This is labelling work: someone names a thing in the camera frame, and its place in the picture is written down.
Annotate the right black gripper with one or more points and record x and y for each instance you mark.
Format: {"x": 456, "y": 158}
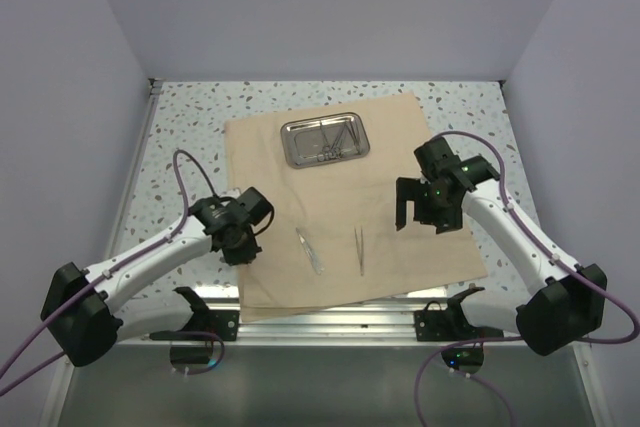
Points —
{"x": 409, "y": 188}

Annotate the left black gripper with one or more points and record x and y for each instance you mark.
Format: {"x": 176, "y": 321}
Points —
{"x": 245, "y": 255}

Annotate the steel scalpel handle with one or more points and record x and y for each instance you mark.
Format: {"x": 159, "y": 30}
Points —
{"x": 311, "y": 254}

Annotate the steel surgical instrument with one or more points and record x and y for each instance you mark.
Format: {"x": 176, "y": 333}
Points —
{"x": 359, "y": 242}

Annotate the beige cloth wrap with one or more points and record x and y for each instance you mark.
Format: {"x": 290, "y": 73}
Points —
{"x": 328, "y": 202}

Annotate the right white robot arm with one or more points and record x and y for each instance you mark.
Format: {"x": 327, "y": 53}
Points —
{"x": 566, "y": 301}

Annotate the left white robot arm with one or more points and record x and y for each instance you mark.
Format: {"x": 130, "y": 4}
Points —
{"x": 88, "y": 311}

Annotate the steel instrument tray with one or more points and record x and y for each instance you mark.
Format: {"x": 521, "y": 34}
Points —
{"x": 302, "y": 140}

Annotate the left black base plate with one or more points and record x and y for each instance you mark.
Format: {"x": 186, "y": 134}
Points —
{"x": 200, "y": 322}

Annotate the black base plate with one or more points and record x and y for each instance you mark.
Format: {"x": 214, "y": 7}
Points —
{"x": 437, "y": 323}
{"x": 200, "y": 322}

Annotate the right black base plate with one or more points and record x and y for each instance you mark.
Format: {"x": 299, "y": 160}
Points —
{"x": 437, "y": 323}

